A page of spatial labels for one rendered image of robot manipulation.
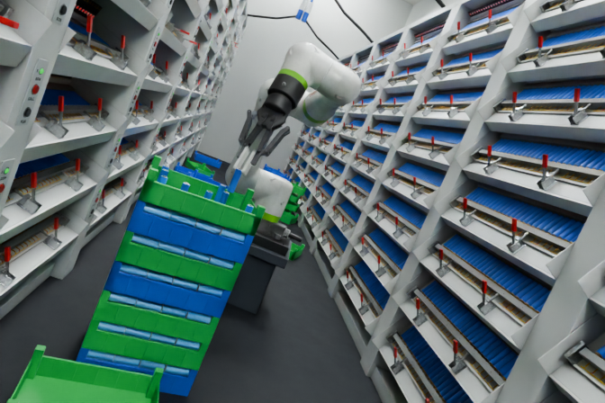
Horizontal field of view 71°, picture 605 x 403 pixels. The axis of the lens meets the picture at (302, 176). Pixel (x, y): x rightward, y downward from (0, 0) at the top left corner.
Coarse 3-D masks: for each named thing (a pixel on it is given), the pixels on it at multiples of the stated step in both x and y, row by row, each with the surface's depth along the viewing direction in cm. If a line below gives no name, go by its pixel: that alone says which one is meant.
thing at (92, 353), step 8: (88, 352) 107; (96, 352) 108; (104, 360) 109; (112, 360) 109; (120, 360) 109; (128, 360) 110; (136, 360) 111; (144, 360) 112; (144, 368) 112; (152, 368) 112; (168, 368) 113; (176, 368) 114; (184, 368) 115
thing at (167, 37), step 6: (168, 18) 145; (162, 36) 153; (168, 36) 160; (174, 36) 166; (186, 36) 203; (168, 42) 166; (174, 42) 174; (180, 42) 183; (186, 42) 204; (174, 48) 180; (180, 48) 190; (186, 48) 204; (180, 54) 200
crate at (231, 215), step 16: (160, 160) 118; (176, 176) 122; (144, 192) 101; (160, 192) 102; (176, 192) 103; (192, 192) 124; (176, 208) 104; (192, 208) 105; (208, 208) 106; (224, 208) 107; (240, 208) 127; (256, 208) 118; (224, 224) 108; (240, 224) 109; (256, 224) 110
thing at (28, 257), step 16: (64, 208) 141; (48, 224) 130; (64, 224) 140; (80, 224) 143; (16, 240) 113; (32, 240) 123; (48, 240) 126; (64, 240) 134; (0, 256) 107; (16, 256) 111; (32, 256) 117; (48, 256) 122; (0, 272) 100; (16, 272) 107; (32, 272) 114; (0, 288) 99
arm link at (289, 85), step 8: (280, 80) 115; (288, 80) 115; (296, 80) 116; (272, 88) 115; (280, 88) 114; (288, 88) 114; (296, 88) 116; (288, 96) 115; (296, 96) 116; (296, 104) 117
